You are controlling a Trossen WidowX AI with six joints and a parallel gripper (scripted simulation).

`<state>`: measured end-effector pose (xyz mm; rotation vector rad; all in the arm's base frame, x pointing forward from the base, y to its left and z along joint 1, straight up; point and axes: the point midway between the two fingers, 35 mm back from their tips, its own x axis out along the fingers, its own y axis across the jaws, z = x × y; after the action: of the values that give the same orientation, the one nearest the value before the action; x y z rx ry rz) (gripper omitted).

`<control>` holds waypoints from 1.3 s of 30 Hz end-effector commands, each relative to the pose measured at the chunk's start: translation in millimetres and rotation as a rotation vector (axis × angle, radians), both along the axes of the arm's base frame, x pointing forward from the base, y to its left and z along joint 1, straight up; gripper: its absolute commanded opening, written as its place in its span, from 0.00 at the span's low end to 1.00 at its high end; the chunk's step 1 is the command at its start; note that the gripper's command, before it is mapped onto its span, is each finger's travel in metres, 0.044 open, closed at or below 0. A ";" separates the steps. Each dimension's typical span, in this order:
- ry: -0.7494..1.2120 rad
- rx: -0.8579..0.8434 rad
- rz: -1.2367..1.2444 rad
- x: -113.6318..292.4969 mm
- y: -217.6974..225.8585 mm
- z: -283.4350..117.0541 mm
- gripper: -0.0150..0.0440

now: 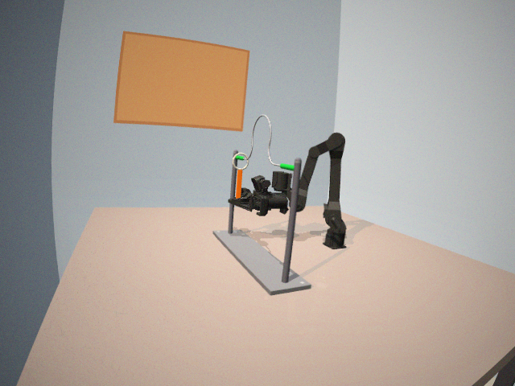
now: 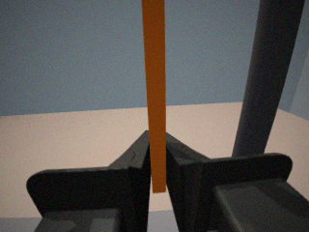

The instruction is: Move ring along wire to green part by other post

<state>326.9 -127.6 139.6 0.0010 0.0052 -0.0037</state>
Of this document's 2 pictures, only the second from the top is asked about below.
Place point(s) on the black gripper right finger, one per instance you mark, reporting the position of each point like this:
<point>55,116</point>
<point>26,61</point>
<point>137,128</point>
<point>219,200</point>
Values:
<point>190,177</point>

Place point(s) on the orange bar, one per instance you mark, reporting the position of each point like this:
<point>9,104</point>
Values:
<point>153,22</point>

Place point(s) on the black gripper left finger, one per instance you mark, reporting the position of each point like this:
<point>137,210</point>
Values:
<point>124,184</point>

